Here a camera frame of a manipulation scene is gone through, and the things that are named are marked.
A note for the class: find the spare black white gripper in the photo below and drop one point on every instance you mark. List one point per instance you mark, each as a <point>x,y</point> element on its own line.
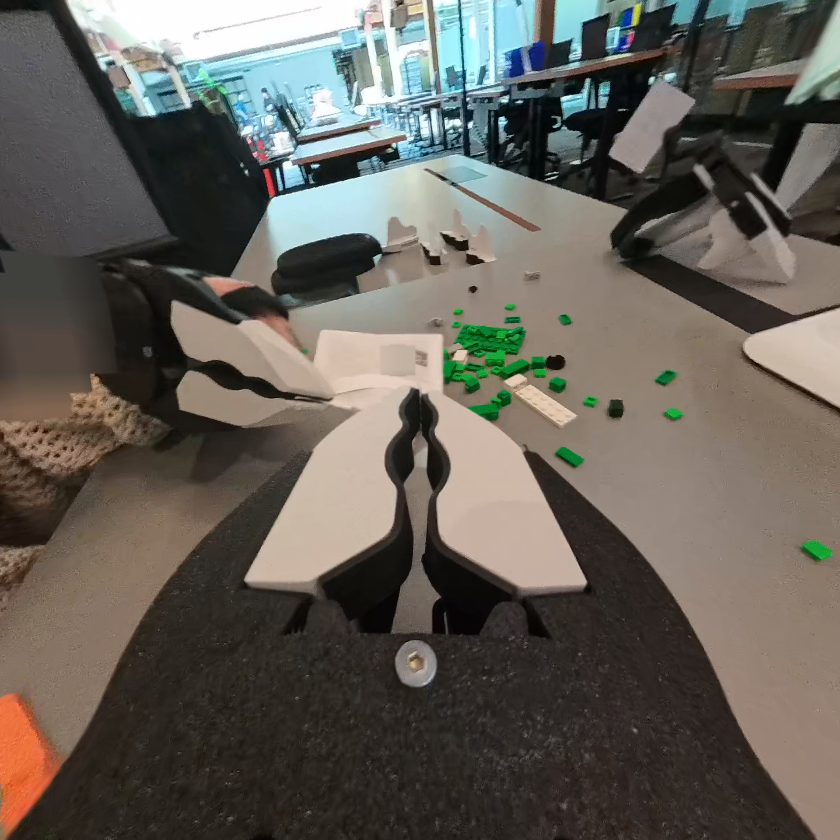
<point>754,256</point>

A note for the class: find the black mesh office chair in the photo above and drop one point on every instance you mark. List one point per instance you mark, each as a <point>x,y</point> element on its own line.
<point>197,190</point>

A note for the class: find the long white lego plate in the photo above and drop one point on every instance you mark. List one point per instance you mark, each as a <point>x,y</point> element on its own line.
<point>544,405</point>

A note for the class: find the open lego instruction booklet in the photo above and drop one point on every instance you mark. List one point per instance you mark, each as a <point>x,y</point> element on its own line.
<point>820,72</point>

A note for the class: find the green lego bricks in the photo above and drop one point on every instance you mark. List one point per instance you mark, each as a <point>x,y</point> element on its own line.
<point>492,338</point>

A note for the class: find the person's left forearm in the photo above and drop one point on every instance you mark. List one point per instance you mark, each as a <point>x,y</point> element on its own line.
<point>39,446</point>

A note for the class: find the black computer monitor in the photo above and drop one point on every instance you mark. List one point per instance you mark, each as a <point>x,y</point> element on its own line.
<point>596,36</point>
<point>656,26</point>

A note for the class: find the loose grey finger plate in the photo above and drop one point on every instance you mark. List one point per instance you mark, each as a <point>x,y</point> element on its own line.
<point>455,233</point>
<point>436,253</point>
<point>401,235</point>

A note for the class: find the orange brick separator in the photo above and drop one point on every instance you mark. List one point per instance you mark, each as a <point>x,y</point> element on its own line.
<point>23,761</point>

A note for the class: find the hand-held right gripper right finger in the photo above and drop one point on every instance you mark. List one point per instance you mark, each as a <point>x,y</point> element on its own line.
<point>505,525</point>

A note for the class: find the grey fabric partition panel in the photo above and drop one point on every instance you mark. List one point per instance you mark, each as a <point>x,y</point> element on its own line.
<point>65,131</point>

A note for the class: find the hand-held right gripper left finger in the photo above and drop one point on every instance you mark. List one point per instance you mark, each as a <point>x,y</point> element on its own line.
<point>328,518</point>

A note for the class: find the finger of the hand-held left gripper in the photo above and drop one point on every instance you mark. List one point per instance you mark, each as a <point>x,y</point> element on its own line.
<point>256,348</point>
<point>229,400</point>

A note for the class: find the wooden edged office desk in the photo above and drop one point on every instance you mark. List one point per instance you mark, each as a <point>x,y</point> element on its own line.
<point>590,62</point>
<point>348,145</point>

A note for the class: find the white book stand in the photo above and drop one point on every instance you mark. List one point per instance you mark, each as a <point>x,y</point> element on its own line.
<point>800,354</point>

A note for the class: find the person's left hand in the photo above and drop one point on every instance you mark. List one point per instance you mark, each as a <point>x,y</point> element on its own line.
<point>226,286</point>

